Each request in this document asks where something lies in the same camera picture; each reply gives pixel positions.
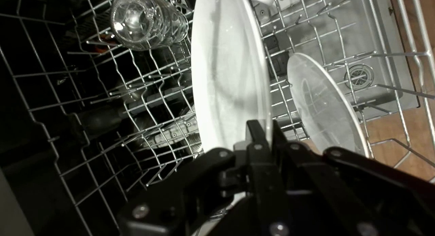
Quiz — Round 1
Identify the large white plate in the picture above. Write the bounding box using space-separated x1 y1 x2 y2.
191 0 273 153

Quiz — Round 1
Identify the small white plate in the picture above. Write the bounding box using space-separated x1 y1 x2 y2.
287 53 371 158

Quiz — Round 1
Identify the dishwasher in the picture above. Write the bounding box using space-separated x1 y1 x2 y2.
0 0 435 236

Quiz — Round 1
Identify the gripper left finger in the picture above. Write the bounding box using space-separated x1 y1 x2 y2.
117 120 290 236

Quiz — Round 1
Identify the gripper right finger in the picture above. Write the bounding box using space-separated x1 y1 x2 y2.
271 121 435 236

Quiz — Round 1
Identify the clear drinking glass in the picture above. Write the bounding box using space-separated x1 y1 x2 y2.
109 0 189 52

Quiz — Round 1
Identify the wire dishwasher rack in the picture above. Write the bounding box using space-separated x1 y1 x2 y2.
0 0 435 236

